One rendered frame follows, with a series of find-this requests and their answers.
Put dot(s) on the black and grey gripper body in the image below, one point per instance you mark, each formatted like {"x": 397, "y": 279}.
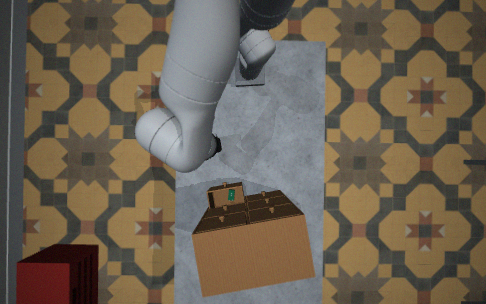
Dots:
{"x": 215, "y": 147}

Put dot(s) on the brown wooden drawer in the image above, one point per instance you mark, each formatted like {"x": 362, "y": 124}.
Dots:
{"x": 272, "y": 213}
{"x": 222, "y": 222}
{"x": 267, "y": 202}
{"x": 218, "y": 195}
{"x": 225, "y": 210}
{"x": 263, "y": 195}

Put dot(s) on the brown wooden chest of drawers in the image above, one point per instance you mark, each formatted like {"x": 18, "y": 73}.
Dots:
{"x": 254, "y": 254}

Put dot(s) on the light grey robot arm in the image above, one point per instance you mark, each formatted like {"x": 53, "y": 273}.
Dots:
{"x": 201, "y": 53}

